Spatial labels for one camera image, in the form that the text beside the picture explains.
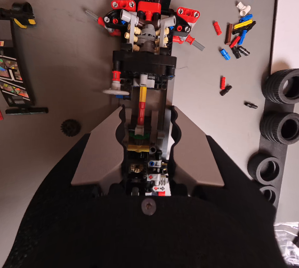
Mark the black rubber lego tire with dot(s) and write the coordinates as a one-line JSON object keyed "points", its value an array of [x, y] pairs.
{"points": [[275, 86], [264, 192], [255, 167], [272, 129]]}

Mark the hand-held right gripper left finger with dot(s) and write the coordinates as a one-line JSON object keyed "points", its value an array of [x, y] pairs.
{"points": [[100, 156]]}

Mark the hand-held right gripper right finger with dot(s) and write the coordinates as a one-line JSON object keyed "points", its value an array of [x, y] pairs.
{"points": [[196, 156]]}

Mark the pile of small lego pins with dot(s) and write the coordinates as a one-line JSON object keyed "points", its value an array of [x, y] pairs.
{"points": [[241, 25]]}

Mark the black lego gear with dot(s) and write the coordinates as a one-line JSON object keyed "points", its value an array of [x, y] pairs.
{"points": [[70, 127]]}

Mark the lego car chassis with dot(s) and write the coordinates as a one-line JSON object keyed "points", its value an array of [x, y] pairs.
{"points": [[144, 62]]}

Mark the clear plastic bag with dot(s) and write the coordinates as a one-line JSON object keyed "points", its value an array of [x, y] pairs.
{"points": [[285, 244]]}

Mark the black stickered lego panel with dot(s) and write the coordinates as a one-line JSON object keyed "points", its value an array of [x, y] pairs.
{"points": [[14, 79]]}

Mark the black lego pin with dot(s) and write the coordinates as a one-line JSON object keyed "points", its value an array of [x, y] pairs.
{"points": [[225, 90], [250, 105]]}

